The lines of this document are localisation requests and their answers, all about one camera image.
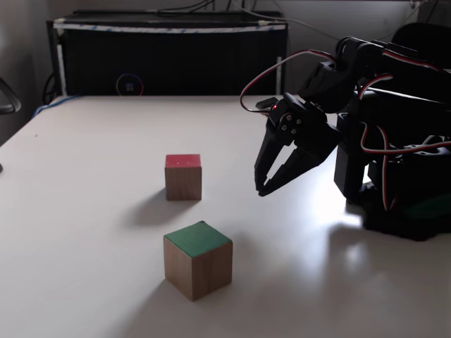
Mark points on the wooden cube with green face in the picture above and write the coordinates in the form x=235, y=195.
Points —
x=197, y=243

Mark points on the wooden cube with red face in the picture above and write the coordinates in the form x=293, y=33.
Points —
x=183, y=179

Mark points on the black office chair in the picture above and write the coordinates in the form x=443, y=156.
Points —
x=423, y=33

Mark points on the black chair armrest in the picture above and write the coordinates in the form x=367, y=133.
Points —
x=12, y=102

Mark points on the small black gripper camera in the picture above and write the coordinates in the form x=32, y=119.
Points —
x=265, y=104

